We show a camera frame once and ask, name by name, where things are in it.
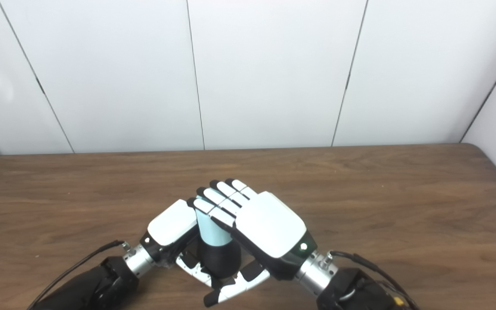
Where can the white and black left hand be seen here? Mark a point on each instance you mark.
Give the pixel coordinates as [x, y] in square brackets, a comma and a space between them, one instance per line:
[170, 224]

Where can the white and black right hand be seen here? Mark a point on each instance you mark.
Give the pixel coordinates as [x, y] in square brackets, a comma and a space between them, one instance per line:
[269, 228]

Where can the black nozzle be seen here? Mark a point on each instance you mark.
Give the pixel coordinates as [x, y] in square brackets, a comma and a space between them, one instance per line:
[222, 260]

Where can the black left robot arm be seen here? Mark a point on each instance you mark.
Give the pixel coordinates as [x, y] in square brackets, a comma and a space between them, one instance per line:
[84, 288]

